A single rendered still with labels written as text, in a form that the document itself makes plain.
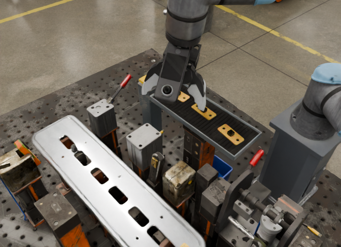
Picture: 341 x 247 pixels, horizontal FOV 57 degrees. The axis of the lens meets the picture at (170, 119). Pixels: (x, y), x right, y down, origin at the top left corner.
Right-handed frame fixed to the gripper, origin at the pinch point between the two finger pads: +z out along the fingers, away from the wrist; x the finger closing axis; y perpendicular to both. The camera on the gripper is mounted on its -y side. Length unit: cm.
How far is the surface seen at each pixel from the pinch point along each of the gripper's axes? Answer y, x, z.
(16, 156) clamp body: -8, 47, 36
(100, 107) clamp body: 22, 31, 37
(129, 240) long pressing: -22.4, 2.9, 35.8
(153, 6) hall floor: 304, 93, 176
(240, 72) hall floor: 194, -30, 152
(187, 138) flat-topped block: 15.8, -4.5, 33.4
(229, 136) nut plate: 11.0, -17.1, 19.9
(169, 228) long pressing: -15.9, -7.1, 35.2
